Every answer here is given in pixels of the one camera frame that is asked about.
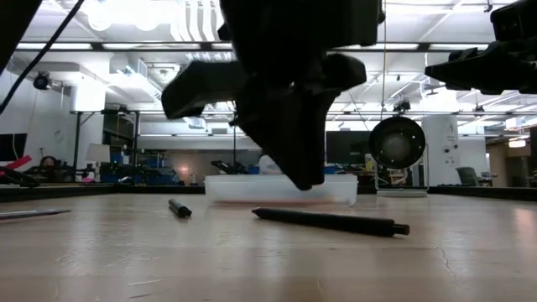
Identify red object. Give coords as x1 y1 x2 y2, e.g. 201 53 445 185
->
0 154 34 171

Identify grey office chair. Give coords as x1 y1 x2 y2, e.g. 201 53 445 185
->
455 166 480 187

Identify black monitor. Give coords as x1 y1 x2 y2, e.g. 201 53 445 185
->
326 130 373 165

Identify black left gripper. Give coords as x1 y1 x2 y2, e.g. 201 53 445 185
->
161 0 386 192

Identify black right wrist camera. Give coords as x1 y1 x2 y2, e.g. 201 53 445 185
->
489 0 537 42

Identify clear plastic supply box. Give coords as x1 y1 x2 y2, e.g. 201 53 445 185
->
204 174 359 206

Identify black aluminium table frame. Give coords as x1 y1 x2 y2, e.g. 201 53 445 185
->
0 183 537 203

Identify black pen with clip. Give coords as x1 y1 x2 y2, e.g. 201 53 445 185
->
250 206 411 238

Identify black overhead crossbeam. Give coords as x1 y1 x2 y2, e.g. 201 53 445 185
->
16 41 490 53

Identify white lampshade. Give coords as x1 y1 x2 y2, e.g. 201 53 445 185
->
86 143 112 164

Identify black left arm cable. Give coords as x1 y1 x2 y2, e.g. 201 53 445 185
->
0 0 86 115

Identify black pen with white print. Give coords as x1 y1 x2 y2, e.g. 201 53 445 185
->
168 198 194 219

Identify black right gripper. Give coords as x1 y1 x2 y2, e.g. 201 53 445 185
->
425 35 537 96

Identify purple scissors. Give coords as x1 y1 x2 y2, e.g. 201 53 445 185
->
0 208 72 222

